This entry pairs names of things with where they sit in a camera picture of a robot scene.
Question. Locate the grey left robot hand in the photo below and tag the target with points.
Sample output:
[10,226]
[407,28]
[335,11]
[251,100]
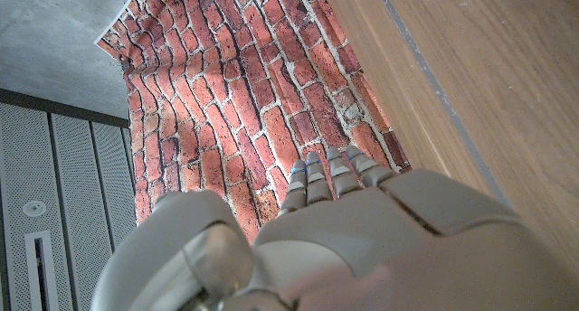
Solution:
[384,238]

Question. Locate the white ceiling slot vent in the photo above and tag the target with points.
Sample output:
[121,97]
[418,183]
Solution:
[34,275]

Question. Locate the printed red brick backdrop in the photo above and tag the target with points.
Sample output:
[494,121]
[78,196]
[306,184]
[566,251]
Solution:
[244,76]

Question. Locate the round white ceiling sensor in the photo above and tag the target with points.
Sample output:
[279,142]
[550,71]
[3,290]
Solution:
[34,208]

